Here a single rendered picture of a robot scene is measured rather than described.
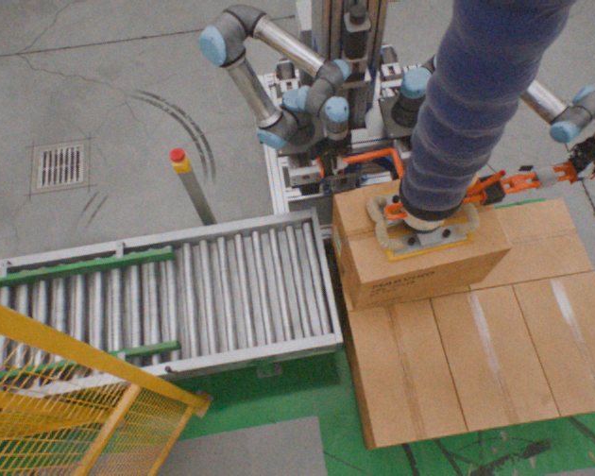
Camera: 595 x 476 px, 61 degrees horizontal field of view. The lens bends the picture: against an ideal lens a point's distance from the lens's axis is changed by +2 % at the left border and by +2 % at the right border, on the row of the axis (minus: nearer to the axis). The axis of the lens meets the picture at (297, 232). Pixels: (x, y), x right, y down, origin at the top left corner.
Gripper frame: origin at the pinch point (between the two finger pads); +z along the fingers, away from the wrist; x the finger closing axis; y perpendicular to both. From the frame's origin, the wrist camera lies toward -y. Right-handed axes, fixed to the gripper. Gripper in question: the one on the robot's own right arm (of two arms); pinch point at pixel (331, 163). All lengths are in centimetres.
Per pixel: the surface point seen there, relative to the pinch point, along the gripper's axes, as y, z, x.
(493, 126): 32, -61, -37
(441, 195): 27, -24, -35
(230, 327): -59, 65, -36
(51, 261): -139, 59, 18
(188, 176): -61, 30, 29
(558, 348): 84, 69, -81
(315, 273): -13, 66, -20
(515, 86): 32, -75, -37
